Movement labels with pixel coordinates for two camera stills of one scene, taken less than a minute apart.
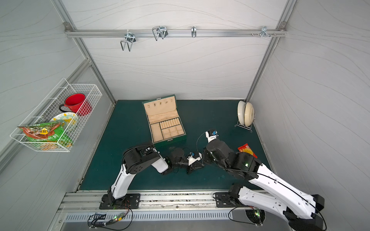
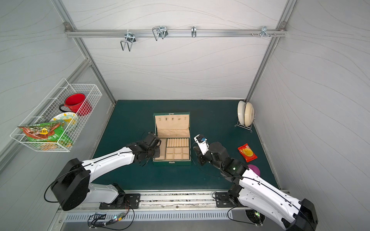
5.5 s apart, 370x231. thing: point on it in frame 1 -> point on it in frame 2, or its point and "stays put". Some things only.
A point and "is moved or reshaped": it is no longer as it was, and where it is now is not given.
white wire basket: x=57 y=124 stays put
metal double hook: x=130 y=38 stays put
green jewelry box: x=165 y=125 is moved or reshaped
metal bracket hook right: x=263 y=32 stays put
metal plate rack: x=249 y=128 stays put
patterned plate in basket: x=67 y=120 stays put
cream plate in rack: x=249 y=114 stays put
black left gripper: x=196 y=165 -> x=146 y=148
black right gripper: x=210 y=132 -> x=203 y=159
